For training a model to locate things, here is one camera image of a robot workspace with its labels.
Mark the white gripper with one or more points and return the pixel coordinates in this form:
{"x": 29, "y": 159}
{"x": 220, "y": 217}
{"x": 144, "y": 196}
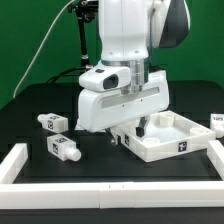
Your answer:
{"x": 98, "y": 111}

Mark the white square tabletop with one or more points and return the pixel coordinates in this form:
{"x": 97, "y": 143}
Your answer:
{"x": 167, "y": 134}

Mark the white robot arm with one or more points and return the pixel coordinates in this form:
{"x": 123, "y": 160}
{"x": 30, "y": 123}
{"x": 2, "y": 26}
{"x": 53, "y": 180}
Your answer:
{"x": 121, "y": 87}

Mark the white U-shaped fence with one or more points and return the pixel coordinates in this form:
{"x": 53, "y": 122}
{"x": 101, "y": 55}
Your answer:
{"x": 100, "y": 195}

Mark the black camera stand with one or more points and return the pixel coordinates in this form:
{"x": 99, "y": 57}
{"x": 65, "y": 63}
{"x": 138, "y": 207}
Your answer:
{"x": 85, "y": 11}

